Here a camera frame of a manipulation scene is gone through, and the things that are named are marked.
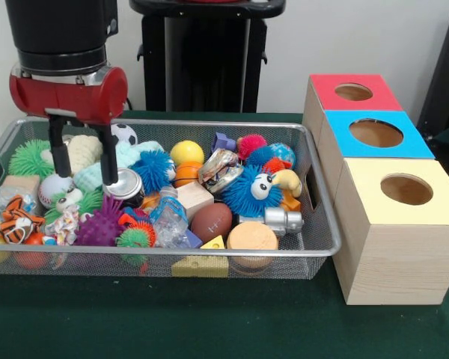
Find green spiky ball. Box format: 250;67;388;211
7;139;57;180

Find dark green tablecloth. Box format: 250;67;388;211
0;110;449;359

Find cream knit cloth roll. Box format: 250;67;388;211
42;135;104;177

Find blue fuzzy monster toy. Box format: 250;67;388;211
222;165;284;219

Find purple spiky ball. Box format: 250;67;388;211
73;196;126;248

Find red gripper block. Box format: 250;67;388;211
8;66;129;186

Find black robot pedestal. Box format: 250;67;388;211
118;0;287;113

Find wooden three-hole box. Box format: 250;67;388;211
302;73;449;306

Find brown toy football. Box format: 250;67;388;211
190;203;233;244

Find orange tiger plush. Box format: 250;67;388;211
0;194;46;245

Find black and white soccer ball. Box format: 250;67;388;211
111;123;138;147

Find yellow ball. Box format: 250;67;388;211
170;140;205;167

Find clear mesh bin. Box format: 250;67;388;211
0;116;342;281

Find mint green knit cloth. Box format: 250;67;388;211
73;141;165;192

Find yellow cheese wedge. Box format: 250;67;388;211
171;254;230;279

